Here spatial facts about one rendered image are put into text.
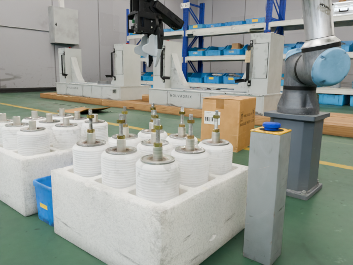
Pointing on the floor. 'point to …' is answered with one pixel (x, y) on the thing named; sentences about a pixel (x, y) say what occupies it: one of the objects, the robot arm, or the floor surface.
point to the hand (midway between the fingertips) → (154, 62)
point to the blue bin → (44, 199)
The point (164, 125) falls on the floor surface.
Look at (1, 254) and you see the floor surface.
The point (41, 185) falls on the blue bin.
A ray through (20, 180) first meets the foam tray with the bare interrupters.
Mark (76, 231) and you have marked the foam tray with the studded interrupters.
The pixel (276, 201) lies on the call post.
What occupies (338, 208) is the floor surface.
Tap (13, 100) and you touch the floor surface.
